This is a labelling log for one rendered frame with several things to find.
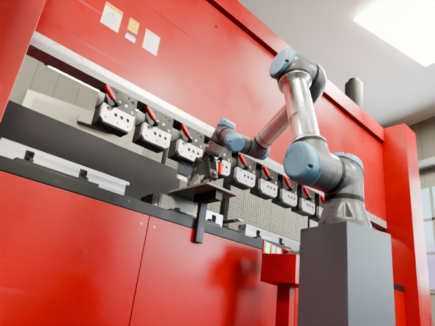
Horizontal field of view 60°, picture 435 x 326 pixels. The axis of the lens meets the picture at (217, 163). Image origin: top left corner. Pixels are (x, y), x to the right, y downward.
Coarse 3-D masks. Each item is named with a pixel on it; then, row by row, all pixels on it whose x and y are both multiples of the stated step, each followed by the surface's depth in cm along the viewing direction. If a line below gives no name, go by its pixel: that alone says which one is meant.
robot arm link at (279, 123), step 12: (324, 72) 136; (324, 84) 136; (312, 96) 138; (276, 120) 150; (288, 120) 148; (264, 132) 155; (276, 132) 152; (252, 144) 158; (264, 144) 156; (252, 156) 161; (264, 156) 162
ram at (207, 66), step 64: (64, 0) 151; (128, 0) 174; (192, 0) 204; (64, 64) 147; (128, 64) 166; (192, 64) 195; (256, 64) 234; (192, 128) 186; (256, 128) 221; (320, 128) 274; (320, 192) 257; (384, 192) 329
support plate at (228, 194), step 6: (186, 186) 162; (192, 186) 159; (198, 186) 157; (204, 186) 156; (210, 186) 155; (216, 186) 155; (174, 192) 169; (180, 192) 168; (186, 192) 167; (192, 192) 166; (198, 192) 165; (228, 192) 160; (186, 198) 176; (192, 198) 174; (222, 198) 169
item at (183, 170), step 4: (180, 160) 180; (184, 160) 182; (180, 164) 179; (184, 164) 181; (188, 164) 183; (180, 168) 179; (184, 168) 181; (188, 168) 183; (192, 168) 184; (176, 172) 179; (180, 172) 178; (184, 172) 180; (188, 172) 182; (180, 176) 179; (184, 176) 180; (184, 180) 181
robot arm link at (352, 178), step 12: (336, 156) 115; (348, 156) 113; (348, 168) 110; (360, 168) 113; (348, 180) 110; (360, 180) 112; (324, 192) 113; (336, 192) 110; (348, 192) 109; (360, 192) 110
